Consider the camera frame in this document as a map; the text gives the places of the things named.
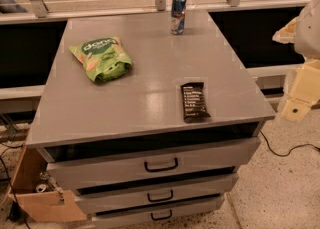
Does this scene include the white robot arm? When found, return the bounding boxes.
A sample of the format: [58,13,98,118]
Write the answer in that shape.
[272,0,320,122]

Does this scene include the green rice chip bag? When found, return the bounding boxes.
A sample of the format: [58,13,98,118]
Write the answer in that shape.
[69,37,132,82]

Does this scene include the grey drawer cabinet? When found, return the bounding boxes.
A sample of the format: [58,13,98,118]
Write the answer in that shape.
[25,10,277,229]

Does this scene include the dark brown snack bar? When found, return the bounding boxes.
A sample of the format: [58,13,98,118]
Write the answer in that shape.
[180,82,210,123]

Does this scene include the blue silver energy drink can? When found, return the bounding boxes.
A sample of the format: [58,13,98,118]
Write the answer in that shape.
[171,0,187,35]

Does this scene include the top grey drawer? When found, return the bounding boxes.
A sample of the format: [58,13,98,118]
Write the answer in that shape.
[47,137,260,190]

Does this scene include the grey drawer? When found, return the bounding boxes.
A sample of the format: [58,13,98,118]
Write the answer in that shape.
[75,173,239,214]
[92,195,224,229]
[47,137,260,190]

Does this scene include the bottom grey drawer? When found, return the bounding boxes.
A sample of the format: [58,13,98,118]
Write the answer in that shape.
[92,195,224,229]

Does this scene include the middle grey drawer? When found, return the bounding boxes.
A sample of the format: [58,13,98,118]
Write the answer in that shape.
[75,173,239,214]

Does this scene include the brown cardboard box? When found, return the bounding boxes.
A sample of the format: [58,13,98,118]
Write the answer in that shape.
[8,147,87,222]

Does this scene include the black floor cable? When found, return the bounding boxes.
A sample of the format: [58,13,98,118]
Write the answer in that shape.
[259,130,320,158]

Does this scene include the black cables at left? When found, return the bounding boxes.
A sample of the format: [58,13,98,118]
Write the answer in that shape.
[0,113,32,229]

